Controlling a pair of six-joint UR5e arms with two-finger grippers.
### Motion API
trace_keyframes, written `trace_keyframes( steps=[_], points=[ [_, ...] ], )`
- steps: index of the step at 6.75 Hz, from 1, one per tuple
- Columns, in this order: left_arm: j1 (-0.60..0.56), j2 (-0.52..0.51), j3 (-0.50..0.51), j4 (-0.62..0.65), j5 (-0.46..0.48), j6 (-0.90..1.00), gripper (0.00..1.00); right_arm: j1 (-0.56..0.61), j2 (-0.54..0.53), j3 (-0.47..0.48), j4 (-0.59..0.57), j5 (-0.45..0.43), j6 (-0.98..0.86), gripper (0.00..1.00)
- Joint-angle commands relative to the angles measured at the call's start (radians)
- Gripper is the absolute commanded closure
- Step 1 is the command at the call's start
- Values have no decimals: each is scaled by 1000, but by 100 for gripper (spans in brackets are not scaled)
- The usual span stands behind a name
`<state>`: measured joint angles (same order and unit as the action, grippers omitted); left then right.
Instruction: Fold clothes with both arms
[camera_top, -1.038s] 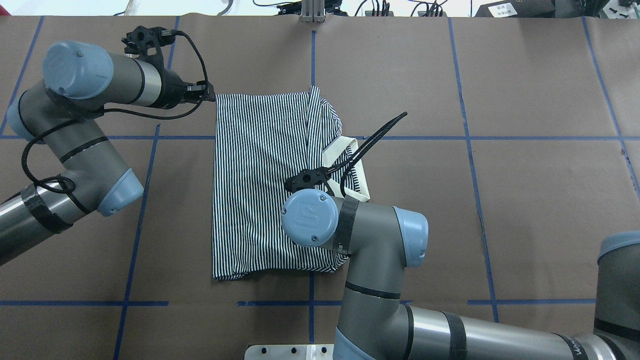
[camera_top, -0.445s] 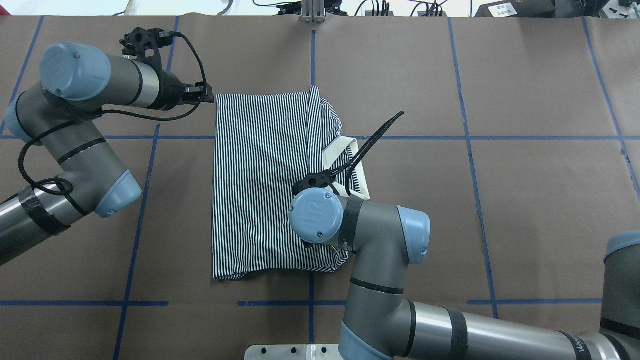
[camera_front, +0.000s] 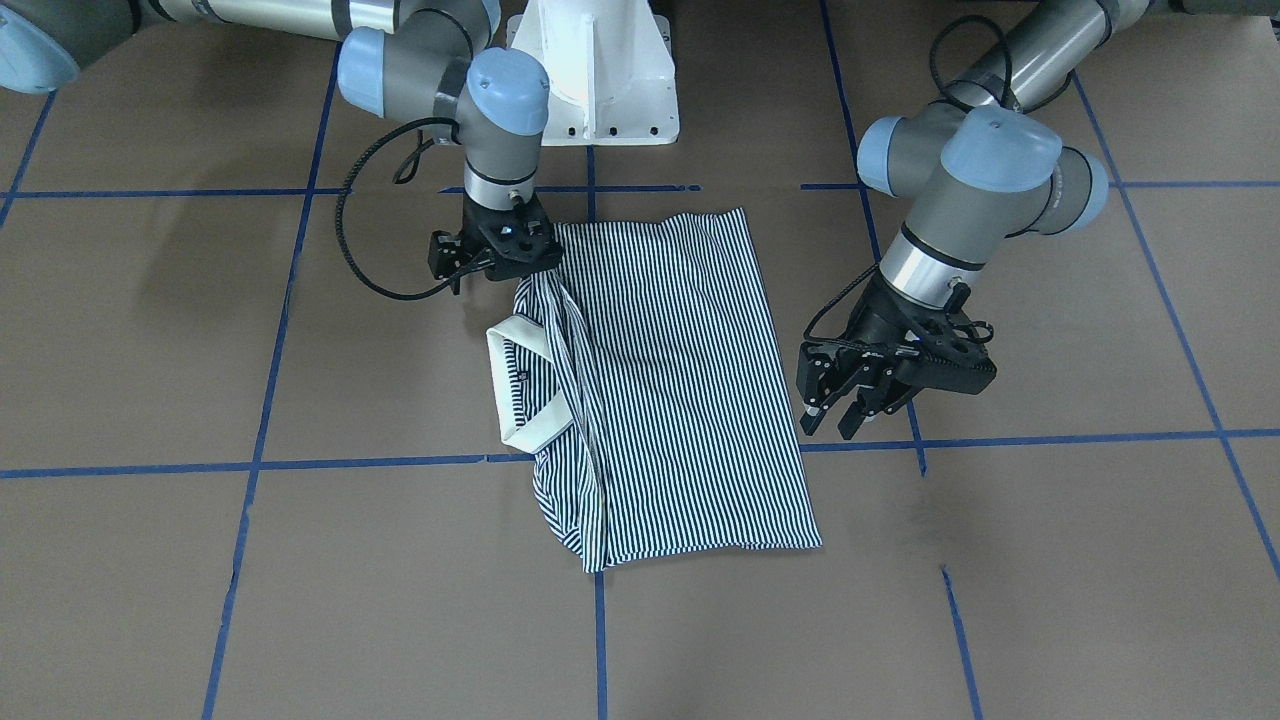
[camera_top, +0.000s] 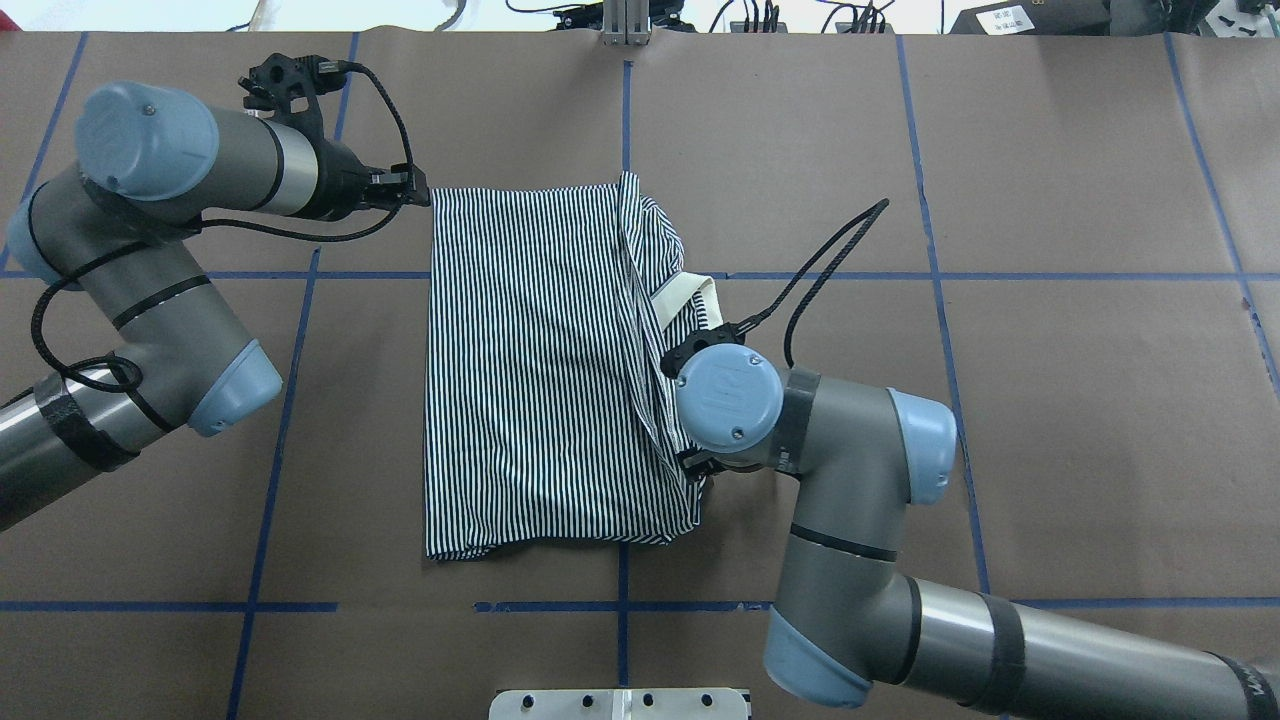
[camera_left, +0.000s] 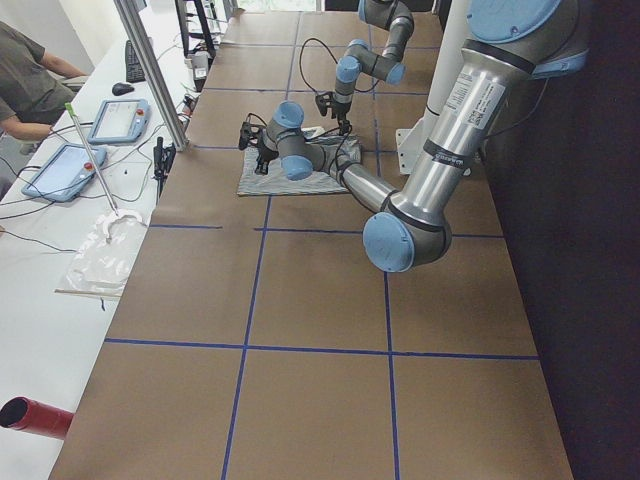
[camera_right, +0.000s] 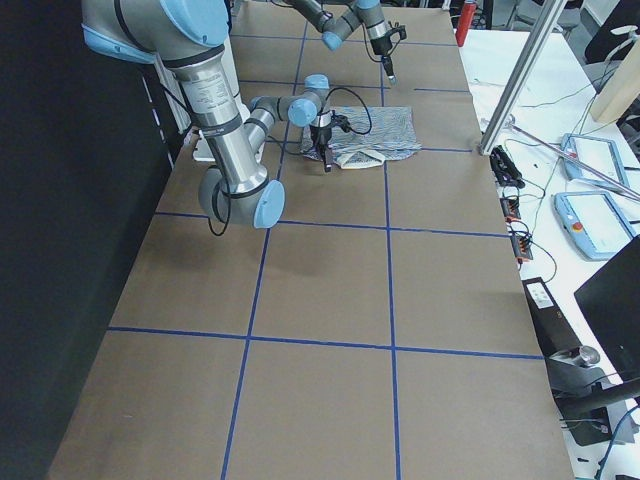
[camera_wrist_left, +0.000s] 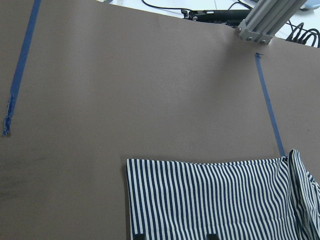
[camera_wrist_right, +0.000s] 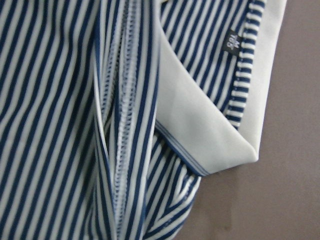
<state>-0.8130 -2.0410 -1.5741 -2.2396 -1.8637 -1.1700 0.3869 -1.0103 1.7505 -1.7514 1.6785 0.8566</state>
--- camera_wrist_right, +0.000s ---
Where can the blue white striped polo shirt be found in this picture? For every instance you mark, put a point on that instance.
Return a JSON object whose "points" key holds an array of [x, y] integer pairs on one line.
{"points": [[111, 111]]}

